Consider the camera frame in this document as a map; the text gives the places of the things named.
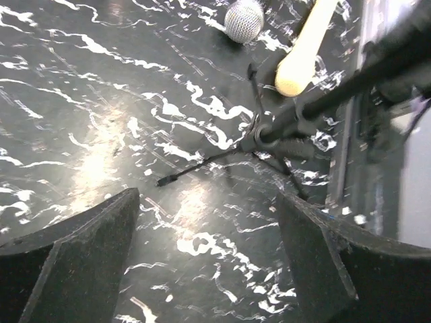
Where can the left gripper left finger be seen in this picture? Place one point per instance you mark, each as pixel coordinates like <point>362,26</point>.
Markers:
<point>70,271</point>

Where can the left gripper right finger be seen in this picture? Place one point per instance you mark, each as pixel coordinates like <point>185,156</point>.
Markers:
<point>343,273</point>

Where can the shock mount tripod stand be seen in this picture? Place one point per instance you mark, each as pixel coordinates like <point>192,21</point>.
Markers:
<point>392,57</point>

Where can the cream microphone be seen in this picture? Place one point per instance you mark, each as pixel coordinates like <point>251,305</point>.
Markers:
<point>295,71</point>

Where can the black silver-grille microphone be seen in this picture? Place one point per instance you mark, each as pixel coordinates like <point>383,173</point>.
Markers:
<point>244,21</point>

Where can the black marble pattern mat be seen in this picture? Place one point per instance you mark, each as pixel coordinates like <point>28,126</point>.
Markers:
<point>98,96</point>

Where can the aluminium frame rail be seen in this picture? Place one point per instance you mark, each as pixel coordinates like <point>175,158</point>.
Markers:
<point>380,167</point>

